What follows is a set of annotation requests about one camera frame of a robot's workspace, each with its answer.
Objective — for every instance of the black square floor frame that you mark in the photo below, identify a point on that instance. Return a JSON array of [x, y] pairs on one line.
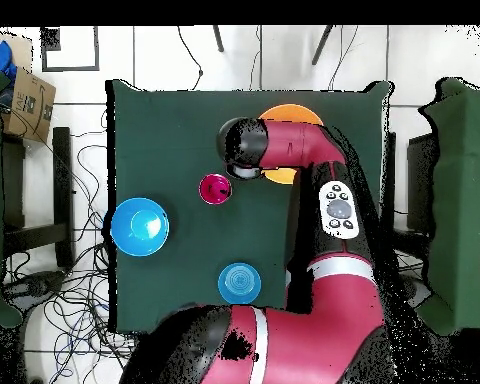
[[70, 68]]

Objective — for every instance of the plain cardboard box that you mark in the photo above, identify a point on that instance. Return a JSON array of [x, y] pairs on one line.
[[22, 52]]

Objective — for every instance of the blue bag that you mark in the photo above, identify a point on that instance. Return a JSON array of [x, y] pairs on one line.
[[0, 56]]

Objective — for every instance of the medium blue bowl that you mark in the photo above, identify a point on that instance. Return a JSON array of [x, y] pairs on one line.
[[239, 284]]

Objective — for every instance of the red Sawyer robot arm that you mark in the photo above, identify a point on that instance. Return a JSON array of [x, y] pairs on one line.
[[324, 320]]

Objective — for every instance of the large blue bowl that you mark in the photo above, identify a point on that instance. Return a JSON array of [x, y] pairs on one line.
[[124, 236]]

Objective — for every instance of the dark green table cloth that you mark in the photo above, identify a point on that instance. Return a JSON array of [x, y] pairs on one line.
[[164, 120]]

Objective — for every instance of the black tripod stand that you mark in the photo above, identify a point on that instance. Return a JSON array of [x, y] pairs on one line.
[[322, 46]]

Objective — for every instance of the printed cardboard box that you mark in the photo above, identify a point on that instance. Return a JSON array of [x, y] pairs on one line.
[[28, 108]]

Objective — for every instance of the large orange bowl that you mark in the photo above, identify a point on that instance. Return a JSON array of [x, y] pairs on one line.
[[290, 114]]

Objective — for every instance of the red cup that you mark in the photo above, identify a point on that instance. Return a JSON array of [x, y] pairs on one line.
[[214, 188]]

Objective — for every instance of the black bench frame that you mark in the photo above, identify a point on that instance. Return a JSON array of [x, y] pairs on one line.
[[62, 180]]

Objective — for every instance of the black pedestal foot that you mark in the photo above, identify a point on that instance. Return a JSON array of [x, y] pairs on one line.
[[32, 286]]

